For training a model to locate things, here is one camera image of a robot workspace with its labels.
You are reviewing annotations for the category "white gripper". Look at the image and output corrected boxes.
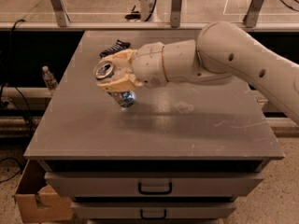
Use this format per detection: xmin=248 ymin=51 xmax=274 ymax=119
xmin=96 ymin=42 xmax=167 ymax=92

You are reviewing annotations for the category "crushed red bull can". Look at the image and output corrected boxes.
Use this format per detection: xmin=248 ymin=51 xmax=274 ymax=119
xmin=93 ymin=62 xmax=136 ymax=108

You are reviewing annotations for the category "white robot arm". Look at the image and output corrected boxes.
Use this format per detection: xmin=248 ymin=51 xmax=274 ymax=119
xmin=93 ymin=21 xmax=299 ymax=123

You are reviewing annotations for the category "clear plastic water bottle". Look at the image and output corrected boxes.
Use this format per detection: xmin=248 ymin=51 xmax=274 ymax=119
xmin=42 ymin=66 xmax=58 ymax=91

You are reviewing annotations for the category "grey drawer cabinet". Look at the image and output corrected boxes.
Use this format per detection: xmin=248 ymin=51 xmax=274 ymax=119
xmin=25 ymin=31 xmax=283 ymax=224

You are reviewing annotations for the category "upper grey drawer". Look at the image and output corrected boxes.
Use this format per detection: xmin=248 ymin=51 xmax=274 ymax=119
xmin=45 ymin=172 xmax=263 ymax=198

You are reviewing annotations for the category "grey drawer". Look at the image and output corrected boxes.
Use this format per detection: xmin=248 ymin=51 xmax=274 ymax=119
xmin=45 ymin=172 xmax=263 ymax=198
xmin=71 ymin=202 xmax=236 ymax=220

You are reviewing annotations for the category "lower grey drawer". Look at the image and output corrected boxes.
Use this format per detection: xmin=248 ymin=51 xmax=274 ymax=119
xmin=71 ymin=202 xmax=236 ymax=220

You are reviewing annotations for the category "brown cardboard box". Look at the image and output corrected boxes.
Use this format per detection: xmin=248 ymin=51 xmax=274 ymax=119
xmin=12 ymin=159 xmax=75 ymax=224

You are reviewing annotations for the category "left metal railing post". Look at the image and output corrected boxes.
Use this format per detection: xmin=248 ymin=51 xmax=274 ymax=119
xmin=50 ymin=0 xmax=70 ymax=27

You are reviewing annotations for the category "metal railing post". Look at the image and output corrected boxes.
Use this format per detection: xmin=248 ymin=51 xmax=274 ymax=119
xmin=170 ymin=0 xmax=182 ymax=28
xmin=243 ymin=0 xmax=264 ymax=28
xmin=50 ymin=0 xmax=70 ymax=27

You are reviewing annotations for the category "middle metal railing post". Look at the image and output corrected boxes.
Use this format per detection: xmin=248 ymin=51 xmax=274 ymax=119
xmin=170 ymin=0 xmax=182 ymax=28

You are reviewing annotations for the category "black cable left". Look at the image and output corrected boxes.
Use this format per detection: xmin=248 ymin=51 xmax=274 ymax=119
xmin=0 ymin=18 xmax=36 ymax=138

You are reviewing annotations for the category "right metal railing post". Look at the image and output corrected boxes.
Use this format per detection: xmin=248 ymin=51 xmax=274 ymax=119
xmin=243 ymin=0 xmax=264 ymax=28

